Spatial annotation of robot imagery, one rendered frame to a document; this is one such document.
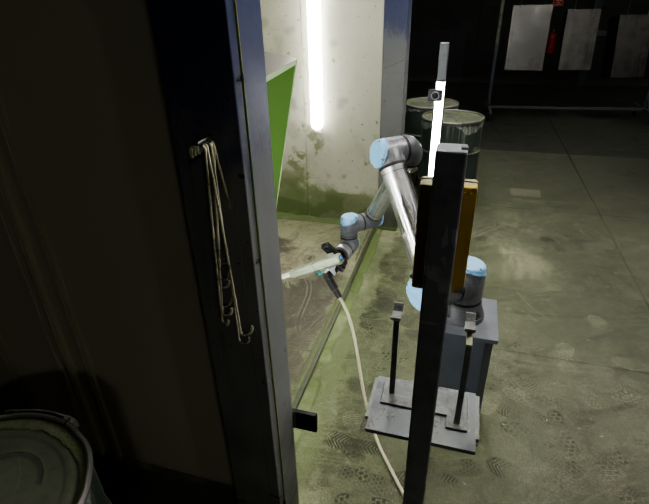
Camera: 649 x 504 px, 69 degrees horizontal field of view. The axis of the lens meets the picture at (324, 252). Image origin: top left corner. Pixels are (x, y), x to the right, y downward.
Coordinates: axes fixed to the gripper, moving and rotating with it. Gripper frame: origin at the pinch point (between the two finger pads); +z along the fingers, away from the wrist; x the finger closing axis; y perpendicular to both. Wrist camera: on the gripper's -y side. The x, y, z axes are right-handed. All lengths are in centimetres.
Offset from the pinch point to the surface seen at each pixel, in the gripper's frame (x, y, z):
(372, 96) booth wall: 17, -59, -196
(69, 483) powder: 0, -15, 134
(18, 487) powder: 9, -20, 140
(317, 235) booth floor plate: 103, 23, -158
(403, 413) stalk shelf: -56, 25, 75
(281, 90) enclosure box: -4, -83, -37
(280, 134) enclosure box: 9, -65, -37
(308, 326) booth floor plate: 59, 47, -38
